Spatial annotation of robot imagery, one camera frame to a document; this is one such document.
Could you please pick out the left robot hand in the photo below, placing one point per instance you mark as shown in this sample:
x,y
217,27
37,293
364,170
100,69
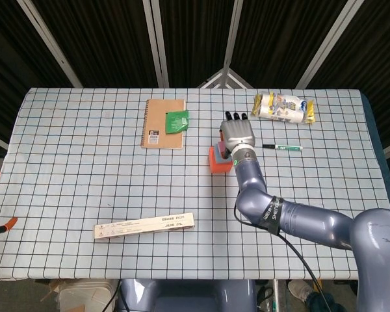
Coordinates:
x,y
9,223

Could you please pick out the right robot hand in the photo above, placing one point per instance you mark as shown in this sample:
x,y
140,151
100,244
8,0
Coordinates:
x,y
239,133

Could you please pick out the blue foam cube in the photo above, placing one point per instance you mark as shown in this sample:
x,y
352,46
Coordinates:
x,y
219,159

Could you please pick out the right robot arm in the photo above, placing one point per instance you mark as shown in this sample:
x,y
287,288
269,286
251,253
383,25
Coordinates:
x,y
312,217

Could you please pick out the large orange foam cube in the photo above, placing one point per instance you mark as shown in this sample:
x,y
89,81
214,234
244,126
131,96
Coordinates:
x,y
219,169

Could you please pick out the white yellow snack bag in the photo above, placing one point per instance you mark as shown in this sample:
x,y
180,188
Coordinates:
x,y
281,109

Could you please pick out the green white marker pen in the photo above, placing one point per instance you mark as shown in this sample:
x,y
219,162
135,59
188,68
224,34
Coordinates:
x,y
287,148

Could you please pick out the green foil packet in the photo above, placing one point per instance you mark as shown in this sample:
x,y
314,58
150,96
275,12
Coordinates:
x,y
176,122

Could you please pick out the brown spiral notebook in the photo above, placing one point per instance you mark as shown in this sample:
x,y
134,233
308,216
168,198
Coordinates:
x,y
156,120

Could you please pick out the blue checked tablecloth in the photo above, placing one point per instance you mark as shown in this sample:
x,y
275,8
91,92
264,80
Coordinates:
x,y
84,162

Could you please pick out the white plastic bin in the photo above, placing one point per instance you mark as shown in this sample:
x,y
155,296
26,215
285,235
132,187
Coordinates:
x,y
84,295

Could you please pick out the long baking paper box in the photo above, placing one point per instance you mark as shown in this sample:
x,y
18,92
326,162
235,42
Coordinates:
x,y
143,226

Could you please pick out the dark folding partition screen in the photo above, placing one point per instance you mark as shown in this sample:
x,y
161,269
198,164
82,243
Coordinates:
x,y
100,42

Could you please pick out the white sneaker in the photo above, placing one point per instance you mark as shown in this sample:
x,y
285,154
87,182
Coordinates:
x,y
297,291

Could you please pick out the grey-blue robot torso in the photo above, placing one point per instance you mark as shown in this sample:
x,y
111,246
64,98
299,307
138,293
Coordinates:
x,y
188,297

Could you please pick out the dark blue trouser leg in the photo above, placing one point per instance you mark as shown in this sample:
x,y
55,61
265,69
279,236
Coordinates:
x,y
331,304

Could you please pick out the white triangular metal frame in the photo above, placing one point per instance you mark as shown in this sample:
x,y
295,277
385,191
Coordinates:
x,y
226,79

